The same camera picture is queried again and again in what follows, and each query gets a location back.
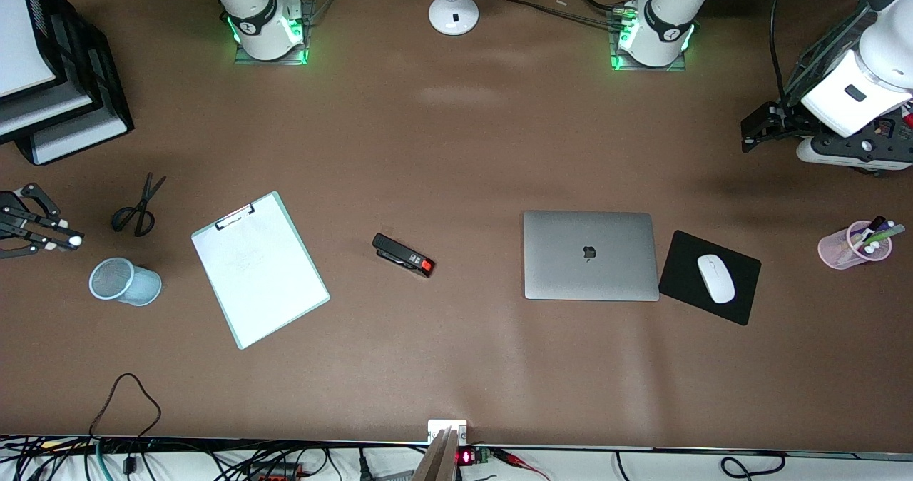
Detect silver laptop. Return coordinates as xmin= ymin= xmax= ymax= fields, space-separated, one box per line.
xmin=523 ymin=211 xmax=660 ymax=302

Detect black purple marker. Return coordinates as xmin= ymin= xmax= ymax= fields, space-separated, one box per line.
xmin=852 ymin=215 xmax=887 ymax=246

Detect light green marker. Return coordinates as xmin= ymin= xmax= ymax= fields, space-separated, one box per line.
xmin=860 ymin=224 xmax=907 ymax=250

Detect white paper sheet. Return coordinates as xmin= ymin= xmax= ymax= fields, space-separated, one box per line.
xmin=32 ymin=113 xmax=130 ymax=166
xmin=0 ymin=0 xmax=56 ymax=100
xmin=0 ymin=80 xmax=92 ymax=139

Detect blue mesh pen cup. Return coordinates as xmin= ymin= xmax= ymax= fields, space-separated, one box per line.
xmin=88 ymin=257 xmax=163 ymax=307

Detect pink mesh pen cup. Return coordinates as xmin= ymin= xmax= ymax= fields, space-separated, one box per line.
xmin=817 ymin=221 xmax=894 ymax=270

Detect white computer mouse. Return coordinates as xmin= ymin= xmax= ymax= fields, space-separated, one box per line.
xmin=696 ymin=254 xmax=736 ymax=305

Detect black mouse pad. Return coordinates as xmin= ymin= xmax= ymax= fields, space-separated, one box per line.
xmin=658 ymin=230 xmax=762 ymax=326

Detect black stacked paper tray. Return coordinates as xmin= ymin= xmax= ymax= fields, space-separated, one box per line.
xmin=0 ymin=0 xmax=135 ymax=166

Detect mint clipboard with paper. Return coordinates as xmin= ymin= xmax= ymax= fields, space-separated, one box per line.
xmin=190 ymin=191 xmax=331 ymax=350

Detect white round stand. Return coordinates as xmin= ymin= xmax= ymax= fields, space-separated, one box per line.
xmin=428 ymin=0 xmax=480 ymax=37

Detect black stapler orange tip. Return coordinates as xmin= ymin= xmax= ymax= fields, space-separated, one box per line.
xmin=372 ymin=233 xmax=435 ymax=279

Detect grey wire mesh organizer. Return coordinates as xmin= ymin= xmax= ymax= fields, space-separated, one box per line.
xmin=783 ymin=0 xmax=913 ymax=176

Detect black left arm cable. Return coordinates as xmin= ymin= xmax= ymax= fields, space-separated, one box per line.
xmin=769 ymin=0 xmax=790 ymax=103

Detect black handled scissors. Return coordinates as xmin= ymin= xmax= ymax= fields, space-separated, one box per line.
xmin=111 ymin=173 xmax=168 ymax=238

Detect clear arm base plate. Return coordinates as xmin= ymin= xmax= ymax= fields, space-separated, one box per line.
xmin=234 ymin=0 xmax=310 ymax=66
xmin=610 ymin=6 xmax=689 ymax=73

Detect thin black cable loop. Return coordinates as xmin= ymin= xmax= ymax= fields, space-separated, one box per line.
xmin=88 ymin=373 xmax=163 ymax=440

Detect black table cable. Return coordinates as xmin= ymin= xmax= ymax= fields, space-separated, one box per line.
xmin=496 ymin=0 xmax=628 ymax=29

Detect black cable tangle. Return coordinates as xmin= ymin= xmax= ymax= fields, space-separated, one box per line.
xmin=0 ymin=435 xmax=429 ymax=481

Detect black looped cable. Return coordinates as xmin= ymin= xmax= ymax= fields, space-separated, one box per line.
xmin=613 ymin=451 xmax=787 ymax=481

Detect red wire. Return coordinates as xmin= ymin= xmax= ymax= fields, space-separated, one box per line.
xmin=492 ymin=449 xmax=551 ymax=481

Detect white mounting bracket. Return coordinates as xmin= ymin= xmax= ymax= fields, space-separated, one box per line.
xmin=427 ymin=420 xmax=468 ymax=445

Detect grey wedge post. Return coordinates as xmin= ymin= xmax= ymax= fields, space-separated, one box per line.
xmin=410 ymin=427 xmax=461 ymax=481

